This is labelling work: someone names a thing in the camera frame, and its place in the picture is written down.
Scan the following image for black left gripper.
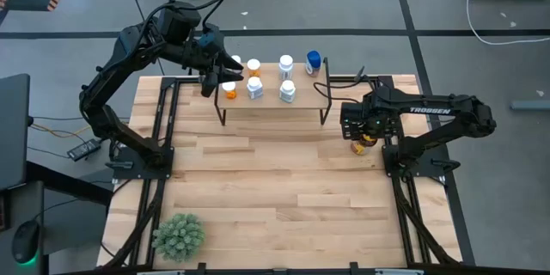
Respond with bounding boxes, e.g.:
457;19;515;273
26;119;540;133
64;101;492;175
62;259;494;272
184;44;245;99

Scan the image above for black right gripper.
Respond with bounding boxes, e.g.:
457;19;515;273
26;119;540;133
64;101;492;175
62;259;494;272
339;94;403;140

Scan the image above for orange pill vial white cap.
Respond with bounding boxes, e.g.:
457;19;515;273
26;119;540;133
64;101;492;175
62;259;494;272
221;81;239;101
246;58;262;80

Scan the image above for brown bottle yellow cap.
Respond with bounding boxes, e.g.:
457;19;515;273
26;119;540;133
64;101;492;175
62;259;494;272
349;135;380;157

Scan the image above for white bottle blue-striped label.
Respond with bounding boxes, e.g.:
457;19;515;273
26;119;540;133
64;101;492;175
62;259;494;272
245;76;265;101
278;78;297;105

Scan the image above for round white bottle barcode label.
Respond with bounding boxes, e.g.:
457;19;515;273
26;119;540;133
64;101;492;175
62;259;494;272
278;53;296;82

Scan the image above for blue-capped Tums bottle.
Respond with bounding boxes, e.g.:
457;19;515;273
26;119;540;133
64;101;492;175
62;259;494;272
304;49;323;79

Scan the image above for wooden shelf black metal legs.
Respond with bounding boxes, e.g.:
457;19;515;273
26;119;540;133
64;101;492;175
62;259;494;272
213;56;333;127

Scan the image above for black power adapter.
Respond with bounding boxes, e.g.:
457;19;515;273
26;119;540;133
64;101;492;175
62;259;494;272
66;137;103;163

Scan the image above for small green artificial plant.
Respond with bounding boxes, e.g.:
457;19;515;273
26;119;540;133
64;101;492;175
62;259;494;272
150;211;207;265

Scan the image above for grey metal table leg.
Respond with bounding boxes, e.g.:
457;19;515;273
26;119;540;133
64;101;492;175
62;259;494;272
510;99;550;112

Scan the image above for dark desk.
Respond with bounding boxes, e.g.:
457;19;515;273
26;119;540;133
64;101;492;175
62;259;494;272
0;160;114;275

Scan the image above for dark grey monitor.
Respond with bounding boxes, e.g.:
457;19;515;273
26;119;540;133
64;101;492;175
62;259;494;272
0;72;32;192

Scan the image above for black computer mouse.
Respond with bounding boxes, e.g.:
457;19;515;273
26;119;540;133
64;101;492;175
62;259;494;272
10;218;42;266

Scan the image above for black aluminium table frame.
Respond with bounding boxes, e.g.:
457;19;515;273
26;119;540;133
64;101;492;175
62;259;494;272
96;74;463;275

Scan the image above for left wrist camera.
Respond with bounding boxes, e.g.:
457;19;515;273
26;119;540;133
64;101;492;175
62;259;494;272
198;29;225;55

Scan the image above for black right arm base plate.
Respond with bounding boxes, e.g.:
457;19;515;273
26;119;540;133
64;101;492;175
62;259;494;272
382;143;449;180

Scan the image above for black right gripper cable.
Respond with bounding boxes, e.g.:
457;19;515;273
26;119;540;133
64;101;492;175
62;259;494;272
313;65;380;106

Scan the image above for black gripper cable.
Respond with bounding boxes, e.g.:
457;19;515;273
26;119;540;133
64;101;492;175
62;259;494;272
144;0;227;36
313;65;380;106

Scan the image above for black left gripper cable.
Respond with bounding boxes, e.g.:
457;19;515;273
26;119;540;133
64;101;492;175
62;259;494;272
144;0;227;36

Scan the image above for yellow floor cable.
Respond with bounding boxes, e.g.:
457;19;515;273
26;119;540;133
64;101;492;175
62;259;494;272
30;120;131;140

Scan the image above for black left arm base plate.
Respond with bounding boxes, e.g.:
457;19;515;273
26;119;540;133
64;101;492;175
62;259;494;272
111;145;175;180

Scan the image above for white floor cable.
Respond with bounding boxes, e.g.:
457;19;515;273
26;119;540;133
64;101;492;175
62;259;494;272
465;0;550;47

